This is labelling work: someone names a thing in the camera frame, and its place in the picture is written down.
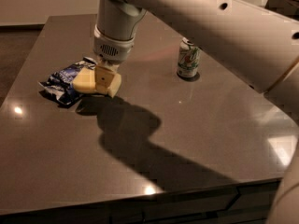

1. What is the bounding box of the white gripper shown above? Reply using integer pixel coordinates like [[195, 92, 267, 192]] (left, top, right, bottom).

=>
[[93, 25, 135, 94]]

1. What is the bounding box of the yellow sponge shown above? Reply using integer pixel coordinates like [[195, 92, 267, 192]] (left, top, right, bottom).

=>
[[72, 68, 116, 98]]

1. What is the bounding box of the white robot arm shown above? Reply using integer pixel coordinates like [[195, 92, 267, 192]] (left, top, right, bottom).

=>
[[111, 0, 299, 121]]

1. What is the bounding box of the blue chip bag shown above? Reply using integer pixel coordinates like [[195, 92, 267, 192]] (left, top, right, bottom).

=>
[[40, 57, 96, 106]]

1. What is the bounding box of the green white soda can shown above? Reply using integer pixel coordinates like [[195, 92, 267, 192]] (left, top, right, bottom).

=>
[[177, 37, 200, 78]]

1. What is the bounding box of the dark cabinet drawer front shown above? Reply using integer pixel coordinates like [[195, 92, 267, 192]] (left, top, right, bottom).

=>
[[0, 179, 280, 224]]

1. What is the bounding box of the dark box in corner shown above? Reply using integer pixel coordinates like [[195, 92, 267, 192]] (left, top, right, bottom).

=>
[[265, 0, 299, 21]]

